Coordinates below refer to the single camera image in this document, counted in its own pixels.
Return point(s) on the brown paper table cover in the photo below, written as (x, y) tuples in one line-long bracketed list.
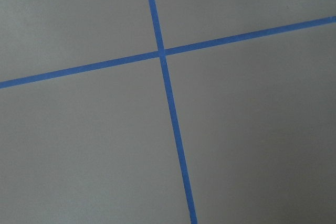
[(167, 111)]

